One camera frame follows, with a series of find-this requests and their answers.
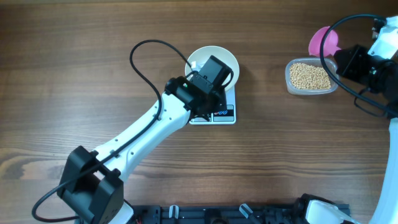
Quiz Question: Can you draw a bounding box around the clear plastic container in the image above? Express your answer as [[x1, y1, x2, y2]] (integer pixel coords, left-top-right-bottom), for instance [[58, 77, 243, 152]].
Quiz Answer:
[[285, 58, 338, 95]]

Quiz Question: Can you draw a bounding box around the right black cable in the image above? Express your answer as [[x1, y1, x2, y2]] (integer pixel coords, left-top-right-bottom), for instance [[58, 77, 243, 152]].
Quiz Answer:
[[319, 13, 398, 119]]

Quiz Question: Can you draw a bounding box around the pink measuring scoop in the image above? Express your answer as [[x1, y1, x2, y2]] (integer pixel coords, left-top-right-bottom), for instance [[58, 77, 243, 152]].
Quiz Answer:
[[308, 26, 340, 57]]

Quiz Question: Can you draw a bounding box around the pile of soybeans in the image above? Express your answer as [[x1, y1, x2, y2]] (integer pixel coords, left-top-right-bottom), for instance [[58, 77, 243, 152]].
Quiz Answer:
[[289, 63, 331, 90]]

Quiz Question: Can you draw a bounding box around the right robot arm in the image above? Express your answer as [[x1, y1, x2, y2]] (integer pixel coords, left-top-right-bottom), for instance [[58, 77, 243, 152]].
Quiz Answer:
[[291, 95, 397, 223]]

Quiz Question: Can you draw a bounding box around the black cable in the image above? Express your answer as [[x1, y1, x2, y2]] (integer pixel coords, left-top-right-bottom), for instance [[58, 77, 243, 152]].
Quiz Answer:
[[30, 39, 195, 223], [319, 13, 398, 119]]

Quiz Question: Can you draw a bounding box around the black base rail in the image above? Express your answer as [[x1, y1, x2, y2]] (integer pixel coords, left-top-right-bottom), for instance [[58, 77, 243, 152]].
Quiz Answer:
[[128, 204, 308, 224]]

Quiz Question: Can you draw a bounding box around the white bowl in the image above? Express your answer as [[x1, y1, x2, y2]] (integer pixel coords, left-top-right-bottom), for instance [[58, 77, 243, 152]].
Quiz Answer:
[[185, 45, 240, 92]]

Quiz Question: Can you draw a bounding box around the left black cable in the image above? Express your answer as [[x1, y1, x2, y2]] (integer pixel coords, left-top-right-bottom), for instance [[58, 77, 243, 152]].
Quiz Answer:
[[30, 39, 195, 223]]

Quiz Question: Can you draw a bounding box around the white digital kitchen scale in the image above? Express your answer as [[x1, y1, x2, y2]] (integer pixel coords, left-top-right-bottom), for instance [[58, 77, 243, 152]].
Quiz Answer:
[[189, 87, 237, 125]]

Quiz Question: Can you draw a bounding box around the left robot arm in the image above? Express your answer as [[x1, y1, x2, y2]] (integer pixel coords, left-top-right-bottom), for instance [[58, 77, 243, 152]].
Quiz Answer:
[[57, 54, 239, 223]]

